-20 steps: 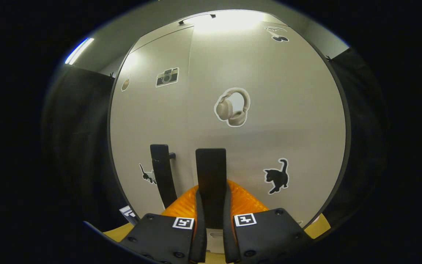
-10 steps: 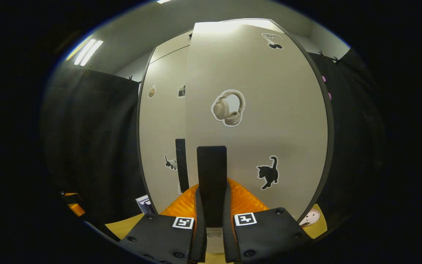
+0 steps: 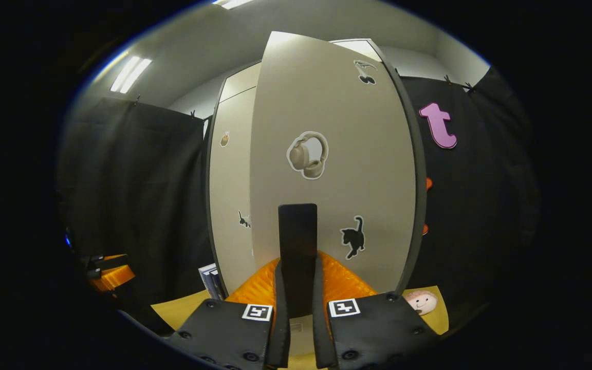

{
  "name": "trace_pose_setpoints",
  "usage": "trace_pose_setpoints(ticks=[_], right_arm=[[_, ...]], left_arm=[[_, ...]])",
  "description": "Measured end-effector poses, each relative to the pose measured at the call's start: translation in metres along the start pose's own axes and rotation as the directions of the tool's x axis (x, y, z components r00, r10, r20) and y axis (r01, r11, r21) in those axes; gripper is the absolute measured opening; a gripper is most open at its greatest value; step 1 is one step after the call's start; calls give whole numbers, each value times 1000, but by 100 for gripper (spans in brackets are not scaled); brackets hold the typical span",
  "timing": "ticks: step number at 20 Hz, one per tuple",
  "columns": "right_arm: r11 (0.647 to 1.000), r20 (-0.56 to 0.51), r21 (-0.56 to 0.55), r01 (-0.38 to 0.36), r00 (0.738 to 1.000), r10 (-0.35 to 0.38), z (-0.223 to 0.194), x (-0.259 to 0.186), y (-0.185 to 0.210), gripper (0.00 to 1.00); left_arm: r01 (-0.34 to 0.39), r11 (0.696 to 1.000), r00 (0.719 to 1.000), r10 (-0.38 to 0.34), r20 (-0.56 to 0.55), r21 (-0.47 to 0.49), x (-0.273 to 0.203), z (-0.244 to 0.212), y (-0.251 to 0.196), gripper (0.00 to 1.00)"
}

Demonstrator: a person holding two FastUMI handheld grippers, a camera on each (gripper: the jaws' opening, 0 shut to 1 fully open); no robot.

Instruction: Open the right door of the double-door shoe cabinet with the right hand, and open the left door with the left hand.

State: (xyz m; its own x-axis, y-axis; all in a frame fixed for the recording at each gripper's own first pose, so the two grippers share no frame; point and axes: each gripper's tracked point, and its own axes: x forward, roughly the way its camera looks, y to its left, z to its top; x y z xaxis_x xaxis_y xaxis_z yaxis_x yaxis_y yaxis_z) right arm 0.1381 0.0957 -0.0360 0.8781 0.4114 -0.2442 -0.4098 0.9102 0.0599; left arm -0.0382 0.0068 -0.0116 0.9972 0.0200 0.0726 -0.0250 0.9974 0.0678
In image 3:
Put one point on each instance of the white door with headphone sticker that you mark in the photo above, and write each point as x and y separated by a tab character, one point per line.
327	103

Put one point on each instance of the short ceiling light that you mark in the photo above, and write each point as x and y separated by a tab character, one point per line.
131	74

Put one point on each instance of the white double-door shoe cabinet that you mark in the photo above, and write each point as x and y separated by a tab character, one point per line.
239	82

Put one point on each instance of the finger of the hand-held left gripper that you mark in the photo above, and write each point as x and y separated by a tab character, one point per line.
116	277

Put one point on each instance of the long ceiling light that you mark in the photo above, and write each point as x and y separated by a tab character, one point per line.
232	3

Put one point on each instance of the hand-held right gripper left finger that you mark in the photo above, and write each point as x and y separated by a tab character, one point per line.
280	329

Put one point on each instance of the white door with camera sticker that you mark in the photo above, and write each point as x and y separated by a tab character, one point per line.
229	180

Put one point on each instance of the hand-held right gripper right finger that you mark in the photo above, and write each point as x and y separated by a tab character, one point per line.
320	329

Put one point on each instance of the white blue-edged box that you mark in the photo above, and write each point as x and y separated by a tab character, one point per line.
218	285
205	280

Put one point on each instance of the beige smiling-face plush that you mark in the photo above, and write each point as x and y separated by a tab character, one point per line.
420	303

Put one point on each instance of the black backdrop cloth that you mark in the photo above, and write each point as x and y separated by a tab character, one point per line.
136	180

